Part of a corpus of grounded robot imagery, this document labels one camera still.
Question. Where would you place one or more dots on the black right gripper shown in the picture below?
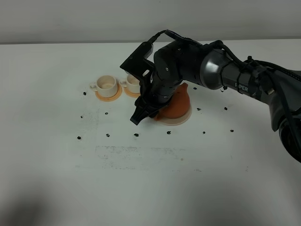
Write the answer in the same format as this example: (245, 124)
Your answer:
(163, 82)

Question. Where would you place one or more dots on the brown clay teapot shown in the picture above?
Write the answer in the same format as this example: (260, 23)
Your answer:
(179, 103)

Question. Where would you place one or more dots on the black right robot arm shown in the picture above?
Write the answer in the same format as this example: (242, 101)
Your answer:
(214, 66)

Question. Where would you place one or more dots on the beige round teapot plate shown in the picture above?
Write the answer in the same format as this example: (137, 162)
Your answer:
(176, 121)

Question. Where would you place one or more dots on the right orange saucer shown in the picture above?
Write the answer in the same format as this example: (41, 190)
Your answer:
(130, 94)

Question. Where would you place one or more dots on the right white teacup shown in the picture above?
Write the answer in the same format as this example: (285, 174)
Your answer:
(131, 83)

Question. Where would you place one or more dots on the white teacup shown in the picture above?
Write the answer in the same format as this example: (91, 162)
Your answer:
(105, 86)
(131, 83)

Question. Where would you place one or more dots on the left white teacup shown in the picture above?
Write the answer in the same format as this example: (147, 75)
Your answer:
(105, 86)

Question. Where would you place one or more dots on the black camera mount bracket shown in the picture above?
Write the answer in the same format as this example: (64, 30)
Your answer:
(136, 65)

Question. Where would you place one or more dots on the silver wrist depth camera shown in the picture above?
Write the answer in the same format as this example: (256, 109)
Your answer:
(147, 49)

